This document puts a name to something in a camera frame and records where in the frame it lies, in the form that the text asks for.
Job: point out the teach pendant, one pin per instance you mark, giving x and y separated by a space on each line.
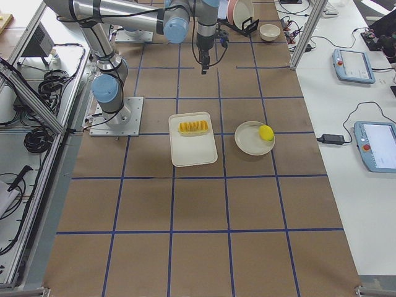
353 66
376 144

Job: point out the grey control box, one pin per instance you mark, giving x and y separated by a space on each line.
40 45

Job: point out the pink plate in rack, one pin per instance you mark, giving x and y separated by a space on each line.
229 10

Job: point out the yellow twisted bread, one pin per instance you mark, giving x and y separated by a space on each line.
193 128

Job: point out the cream rectangular tray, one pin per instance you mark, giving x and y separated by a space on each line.
192 148

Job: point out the upper teach pendant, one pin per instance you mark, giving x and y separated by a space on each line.
353 66

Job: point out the cream plate in rack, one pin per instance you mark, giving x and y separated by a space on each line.
242 11

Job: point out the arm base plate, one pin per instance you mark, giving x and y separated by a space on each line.
137 36
125 123

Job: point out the black dish rack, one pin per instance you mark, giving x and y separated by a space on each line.
245 29

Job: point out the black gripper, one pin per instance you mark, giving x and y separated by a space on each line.
204 43

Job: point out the aluminium frame post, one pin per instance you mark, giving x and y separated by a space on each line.
308 30

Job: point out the cream round plate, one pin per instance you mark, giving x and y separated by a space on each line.
248 140

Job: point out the black power adapter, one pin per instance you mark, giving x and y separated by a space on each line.
334 139

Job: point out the cream bowl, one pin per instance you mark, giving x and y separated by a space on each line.
269 32

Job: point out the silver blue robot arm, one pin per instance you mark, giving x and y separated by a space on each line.
172 21

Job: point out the lower teach pendant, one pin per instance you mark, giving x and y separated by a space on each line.
376 144

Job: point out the yellow lemon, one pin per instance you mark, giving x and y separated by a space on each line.
266 133

